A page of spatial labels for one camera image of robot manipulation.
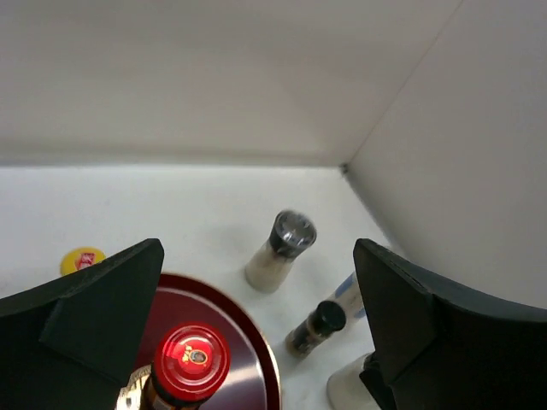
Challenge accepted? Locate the small black cap bottle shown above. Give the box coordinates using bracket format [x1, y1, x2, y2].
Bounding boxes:
[285, 301, 346, 358]

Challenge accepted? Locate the white blue cylinder shaker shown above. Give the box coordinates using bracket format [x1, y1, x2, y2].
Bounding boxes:
[329, 272, 367, 325]

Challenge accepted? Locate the black cap pepper bottle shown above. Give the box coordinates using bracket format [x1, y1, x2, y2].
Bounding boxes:
[326, 353, 380, 410]

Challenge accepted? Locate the red round tray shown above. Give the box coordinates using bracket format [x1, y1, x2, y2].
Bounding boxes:
[134, 272, 282, 409]

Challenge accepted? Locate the red lid sauce jar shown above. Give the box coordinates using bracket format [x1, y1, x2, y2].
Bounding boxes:
[115, 322, 231, 410]

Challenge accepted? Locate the green label sauce bottle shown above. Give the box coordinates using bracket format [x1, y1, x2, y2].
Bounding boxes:
[60, 247, 106, 276]

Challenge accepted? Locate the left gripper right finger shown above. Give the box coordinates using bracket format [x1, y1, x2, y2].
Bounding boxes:
[353, 239, 546, 409]

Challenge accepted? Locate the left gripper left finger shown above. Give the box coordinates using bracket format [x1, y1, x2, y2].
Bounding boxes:
[1, 238, 164, 409]

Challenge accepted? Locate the grey cap salt grinder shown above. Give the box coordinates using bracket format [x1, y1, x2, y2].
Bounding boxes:
[244, 209, 317, 294]

